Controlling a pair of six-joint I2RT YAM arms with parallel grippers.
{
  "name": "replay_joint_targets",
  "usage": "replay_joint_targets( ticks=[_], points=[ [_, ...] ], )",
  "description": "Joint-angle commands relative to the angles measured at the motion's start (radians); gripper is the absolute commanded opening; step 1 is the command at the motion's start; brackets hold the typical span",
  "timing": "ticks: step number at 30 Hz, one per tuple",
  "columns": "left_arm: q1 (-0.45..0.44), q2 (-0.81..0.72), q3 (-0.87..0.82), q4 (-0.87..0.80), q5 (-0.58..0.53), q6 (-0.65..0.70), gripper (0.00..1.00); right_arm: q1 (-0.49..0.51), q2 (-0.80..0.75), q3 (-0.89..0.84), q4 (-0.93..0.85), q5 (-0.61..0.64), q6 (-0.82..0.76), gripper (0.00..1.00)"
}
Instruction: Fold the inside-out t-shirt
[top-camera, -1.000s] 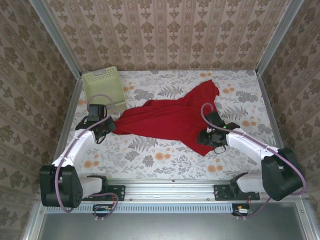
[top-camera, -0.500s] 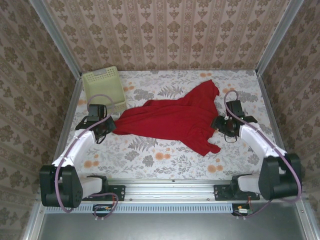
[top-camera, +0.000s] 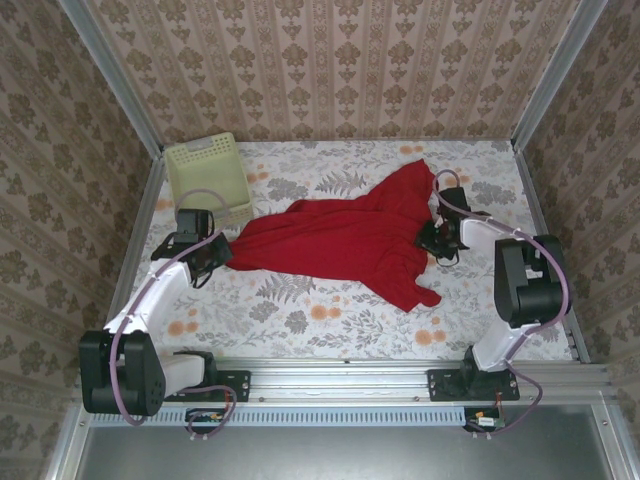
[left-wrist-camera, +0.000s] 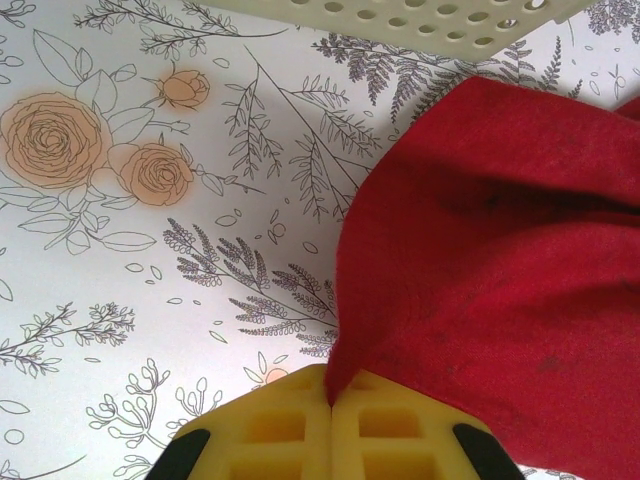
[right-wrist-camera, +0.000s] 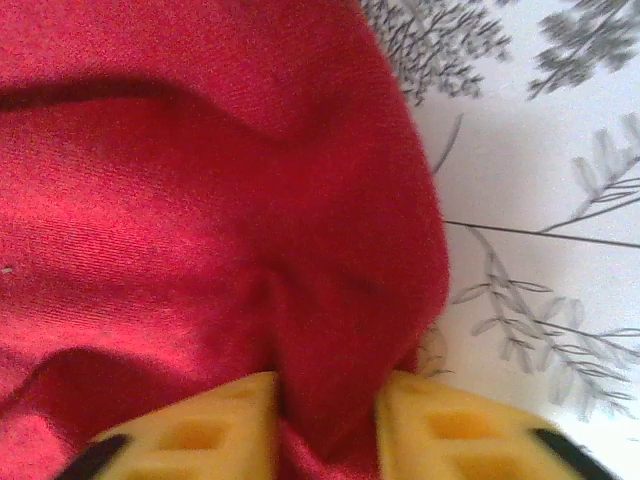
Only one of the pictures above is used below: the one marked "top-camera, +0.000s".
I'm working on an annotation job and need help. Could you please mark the pale green plastic basket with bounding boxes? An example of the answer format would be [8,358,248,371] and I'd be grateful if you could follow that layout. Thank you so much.
[164,131,255,236]

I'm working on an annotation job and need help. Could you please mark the red t-shirt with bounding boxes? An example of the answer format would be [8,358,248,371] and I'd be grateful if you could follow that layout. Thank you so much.
[224,158,443,314]

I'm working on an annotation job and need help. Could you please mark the floral patterned table cover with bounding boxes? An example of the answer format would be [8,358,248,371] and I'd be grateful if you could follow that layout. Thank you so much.
[114,139,574,361]

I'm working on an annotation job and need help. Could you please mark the small circuit board with connector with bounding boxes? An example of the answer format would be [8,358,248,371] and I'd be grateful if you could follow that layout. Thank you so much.
[185,407,225,434]
[464,407,504,432]

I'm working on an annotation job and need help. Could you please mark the grey metal sheet panel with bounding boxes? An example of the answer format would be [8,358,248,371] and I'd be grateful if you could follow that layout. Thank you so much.
[74,423,614,480]

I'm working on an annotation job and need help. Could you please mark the aluminium table side rail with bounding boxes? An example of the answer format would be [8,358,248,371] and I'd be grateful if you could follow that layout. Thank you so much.
[512,148,594,364]
[94,149,169,366]

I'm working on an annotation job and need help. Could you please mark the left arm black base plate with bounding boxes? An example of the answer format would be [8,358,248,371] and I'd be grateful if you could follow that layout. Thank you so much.
[162,368,252,403]

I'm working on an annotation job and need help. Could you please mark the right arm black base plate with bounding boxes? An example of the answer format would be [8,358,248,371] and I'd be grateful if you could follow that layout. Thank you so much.
[427,368,521,403]

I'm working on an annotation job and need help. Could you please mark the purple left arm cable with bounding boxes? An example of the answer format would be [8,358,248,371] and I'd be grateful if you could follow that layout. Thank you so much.
[109,188,239,442]

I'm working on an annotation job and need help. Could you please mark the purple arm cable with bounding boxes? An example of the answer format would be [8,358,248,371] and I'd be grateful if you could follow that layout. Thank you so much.
[432,169,571,441]
[109,188,239,442]

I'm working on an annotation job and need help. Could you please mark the long aluminium mounting rail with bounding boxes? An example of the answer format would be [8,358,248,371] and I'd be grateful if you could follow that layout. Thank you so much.
[73,355,615,405]

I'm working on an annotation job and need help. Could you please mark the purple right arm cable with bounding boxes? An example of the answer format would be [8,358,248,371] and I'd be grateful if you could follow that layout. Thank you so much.
[432,169,571,441]

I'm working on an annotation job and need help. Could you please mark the aluminium corner post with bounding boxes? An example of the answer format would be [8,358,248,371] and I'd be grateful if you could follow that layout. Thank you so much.
[57,0,166,156]
[510,0,610,154]

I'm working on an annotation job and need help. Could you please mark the grey slotted cable duct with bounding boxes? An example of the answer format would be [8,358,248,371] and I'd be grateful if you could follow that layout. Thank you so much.
[91,405,469,427]

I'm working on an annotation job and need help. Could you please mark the aluminium frame bar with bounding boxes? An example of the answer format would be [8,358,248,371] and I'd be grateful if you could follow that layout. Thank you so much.
[591,403,637,480]
[45,399,94,480]

